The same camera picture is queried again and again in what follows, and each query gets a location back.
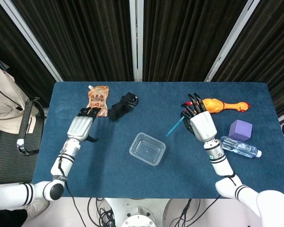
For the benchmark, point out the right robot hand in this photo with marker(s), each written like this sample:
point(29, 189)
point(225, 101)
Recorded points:
point(202, 125)

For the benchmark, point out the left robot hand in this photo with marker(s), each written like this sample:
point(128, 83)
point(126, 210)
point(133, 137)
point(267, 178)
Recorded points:
point(80, 126)

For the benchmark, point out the clear plastic container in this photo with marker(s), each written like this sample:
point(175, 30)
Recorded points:
point(174, 127)
point(148, 149)

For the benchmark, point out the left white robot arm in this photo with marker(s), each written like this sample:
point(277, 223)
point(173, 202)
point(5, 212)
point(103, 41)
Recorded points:
point(64, 163)

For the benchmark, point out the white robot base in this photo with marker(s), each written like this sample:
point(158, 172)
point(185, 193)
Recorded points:
point(139, 212)

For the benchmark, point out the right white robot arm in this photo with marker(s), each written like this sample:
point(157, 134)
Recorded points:
point(222, 163)

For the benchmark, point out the yellow rubber chicken toy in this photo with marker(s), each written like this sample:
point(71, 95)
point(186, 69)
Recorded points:
point(217, 105)

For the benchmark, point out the orange sauce pouch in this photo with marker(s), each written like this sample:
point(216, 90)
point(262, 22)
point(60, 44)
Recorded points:
point(98, 97)

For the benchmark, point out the purple foam cube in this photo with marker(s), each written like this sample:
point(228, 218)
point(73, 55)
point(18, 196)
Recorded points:
point(240, 130)

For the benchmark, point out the clear plastic water bottle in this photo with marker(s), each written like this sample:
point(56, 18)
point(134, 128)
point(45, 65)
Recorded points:
point(239, 146)

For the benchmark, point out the black office chair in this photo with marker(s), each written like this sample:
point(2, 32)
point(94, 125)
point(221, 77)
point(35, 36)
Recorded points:
point(28, 127)

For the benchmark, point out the blue table mat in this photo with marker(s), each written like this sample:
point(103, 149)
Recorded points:
point(109, 170)

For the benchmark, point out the beige fabric bag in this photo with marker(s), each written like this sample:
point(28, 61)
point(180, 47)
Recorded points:
point(4, 99)

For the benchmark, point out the black pleated curtain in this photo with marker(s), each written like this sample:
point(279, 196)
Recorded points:
point(90, 35)

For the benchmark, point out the white sneaker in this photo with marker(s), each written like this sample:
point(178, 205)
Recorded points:
point(36, 209)

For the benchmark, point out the black trouser leg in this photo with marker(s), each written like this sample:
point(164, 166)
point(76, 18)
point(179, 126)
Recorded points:
point(7, 218)

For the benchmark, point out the white metal frame post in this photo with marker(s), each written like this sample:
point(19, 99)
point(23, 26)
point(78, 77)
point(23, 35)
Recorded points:
point(30, 40)
point(232, 40)
point(136, 40)

